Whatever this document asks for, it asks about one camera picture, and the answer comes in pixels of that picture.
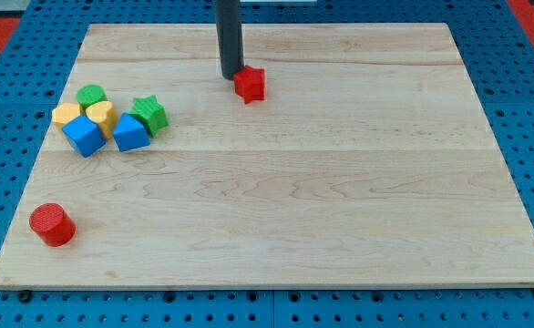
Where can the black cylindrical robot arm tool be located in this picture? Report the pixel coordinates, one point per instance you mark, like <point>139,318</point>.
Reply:
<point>229,33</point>

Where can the red star block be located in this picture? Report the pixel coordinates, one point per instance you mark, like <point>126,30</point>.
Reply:
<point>250,84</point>

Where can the green star block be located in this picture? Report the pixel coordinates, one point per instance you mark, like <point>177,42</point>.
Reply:
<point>150,113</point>

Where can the light wooden board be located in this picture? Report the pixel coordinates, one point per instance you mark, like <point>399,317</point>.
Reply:
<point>369,165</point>

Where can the blue triangle block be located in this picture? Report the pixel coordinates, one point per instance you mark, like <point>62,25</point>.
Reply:
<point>130,134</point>

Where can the yellow heart block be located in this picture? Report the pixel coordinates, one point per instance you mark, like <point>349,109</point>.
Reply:
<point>104,114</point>

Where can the blue cube block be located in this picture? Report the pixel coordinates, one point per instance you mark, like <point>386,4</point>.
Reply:
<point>84,136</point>

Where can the green cylinder block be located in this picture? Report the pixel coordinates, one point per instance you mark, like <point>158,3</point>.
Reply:
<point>91,94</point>

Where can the yellow hexagon block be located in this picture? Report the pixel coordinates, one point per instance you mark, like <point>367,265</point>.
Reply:
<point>64,113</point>

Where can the red cylinder block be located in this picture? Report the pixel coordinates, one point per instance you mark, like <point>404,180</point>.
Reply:
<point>52,225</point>

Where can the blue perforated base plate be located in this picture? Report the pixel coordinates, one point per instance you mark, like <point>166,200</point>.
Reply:
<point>34,67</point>

